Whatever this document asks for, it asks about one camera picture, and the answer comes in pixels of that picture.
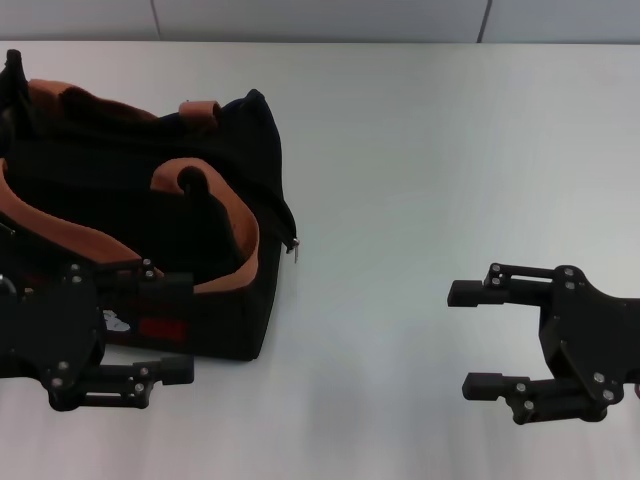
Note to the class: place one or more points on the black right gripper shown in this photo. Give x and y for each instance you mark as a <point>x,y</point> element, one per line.
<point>595,330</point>

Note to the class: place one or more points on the silver zipper pull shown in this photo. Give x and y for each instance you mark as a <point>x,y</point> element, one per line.
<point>295,248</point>

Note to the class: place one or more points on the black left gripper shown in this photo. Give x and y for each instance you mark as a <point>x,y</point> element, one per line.
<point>50,335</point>

